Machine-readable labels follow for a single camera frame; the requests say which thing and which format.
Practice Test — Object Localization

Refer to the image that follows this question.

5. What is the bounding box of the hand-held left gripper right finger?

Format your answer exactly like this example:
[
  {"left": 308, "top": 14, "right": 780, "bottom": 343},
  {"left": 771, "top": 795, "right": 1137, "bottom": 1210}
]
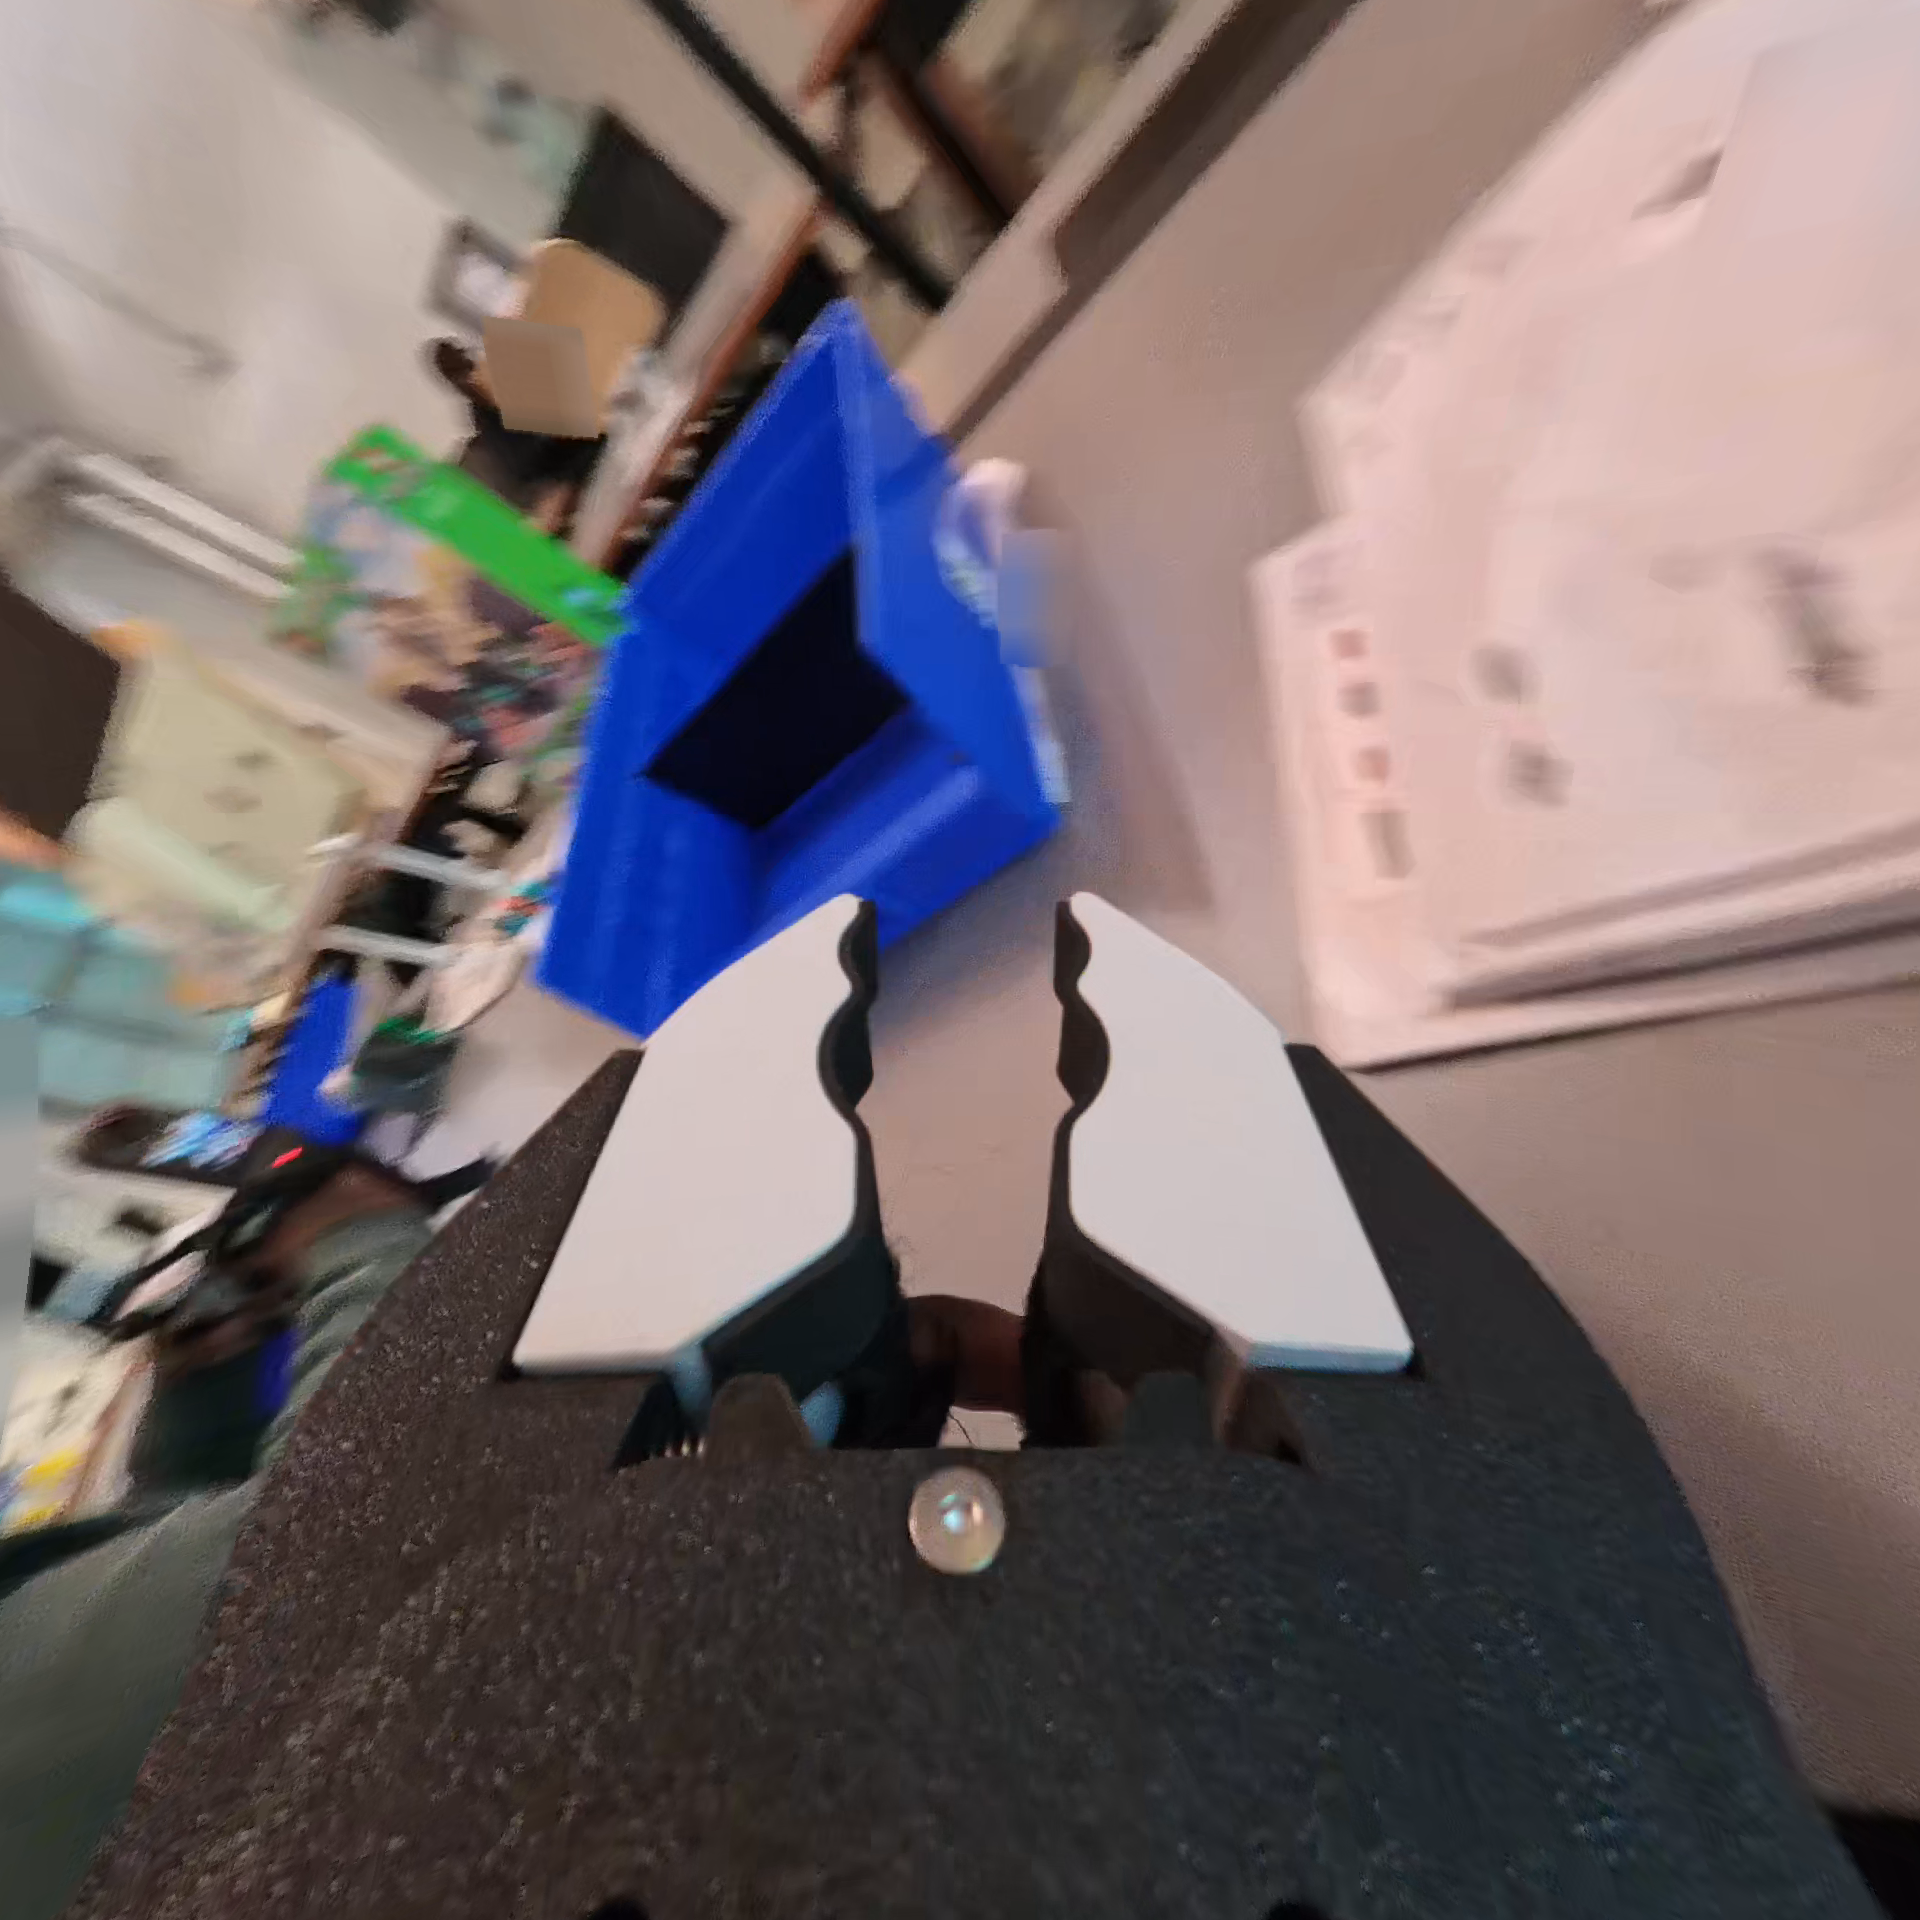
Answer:
[{"left": 1025, "top": 892, "right": 1416, "bottom": 1376}]

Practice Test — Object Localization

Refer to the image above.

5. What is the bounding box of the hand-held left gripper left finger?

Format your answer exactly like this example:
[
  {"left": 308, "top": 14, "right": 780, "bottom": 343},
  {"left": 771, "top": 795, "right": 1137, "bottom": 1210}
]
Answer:
[{"left": 510, "top": 892, "right": 912, "bottom": 1408}]

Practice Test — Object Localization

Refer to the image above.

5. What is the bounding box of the grey desk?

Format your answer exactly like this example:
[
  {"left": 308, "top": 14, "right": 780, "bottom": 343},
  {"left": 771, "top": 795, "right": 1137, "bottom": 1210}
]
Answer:
[{"left": 838, "top": 0, "right": 1920, "bottom": 1863}]

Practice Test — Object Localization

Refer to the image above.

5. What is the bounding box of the blue plastic storage bin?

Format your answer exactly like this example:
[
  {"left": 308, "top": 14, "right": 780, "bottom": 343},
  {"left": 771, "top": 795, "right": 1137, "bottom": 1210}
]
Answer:
[{"left": 534, "top": 298, "right": 1069, "bottom": 1041}]

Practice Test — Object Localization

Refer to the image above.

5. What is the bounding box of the small blue bin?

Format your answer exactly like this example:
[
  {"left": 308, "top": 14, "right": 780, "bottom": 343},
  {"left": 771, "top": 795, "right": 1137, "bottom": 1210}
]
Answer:
[{"left": 260, "top": 972, "right": 367, "bottom": 1147}]

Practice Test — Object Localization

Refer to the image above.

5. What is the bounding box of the black hand-held device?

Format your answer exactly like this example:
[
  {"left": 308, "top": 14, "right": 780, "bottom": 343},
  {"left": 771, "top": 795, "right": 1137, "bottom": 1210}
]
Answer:
[{"left": 70, "top": 1103, "right": 500, "bottom": 1353}]

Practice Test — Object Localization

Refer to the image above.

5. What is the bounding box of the cream drawer cabinet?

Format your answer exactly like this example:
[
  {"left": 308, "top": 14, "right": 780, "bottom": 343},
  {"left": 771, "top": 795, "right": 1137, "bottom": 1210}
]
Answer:
[{"left": 70, "top": 639, "right": 440, "bottom": 940}]

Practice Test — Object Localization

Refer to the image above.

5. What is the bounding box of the green cardboard box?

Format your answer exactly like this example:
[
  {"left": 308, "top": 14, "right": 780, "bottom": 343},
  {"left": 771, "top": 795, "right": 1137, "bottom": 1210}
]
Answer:
[{"left": 319, "top": 426, "right": 633, "bottom": 650}]

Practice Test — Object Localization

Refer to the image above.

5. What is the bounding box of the brown cardboard box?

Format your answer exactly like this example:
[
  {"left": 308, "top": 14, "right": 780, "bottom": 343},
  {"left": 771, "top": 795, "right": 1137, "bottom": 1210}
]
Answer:
[{"left": 480, "top": 239, "right": 671, "bottom": 442}]

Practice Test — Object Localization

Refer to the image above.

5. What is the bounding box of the metal storage shelf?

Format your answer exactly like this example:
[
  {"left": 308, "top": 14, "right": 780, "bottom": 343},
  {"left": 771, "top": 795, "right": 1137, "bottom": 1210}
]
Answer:
[{"left": 568, "top": 0, "right": 1248, "bottom": 566}]

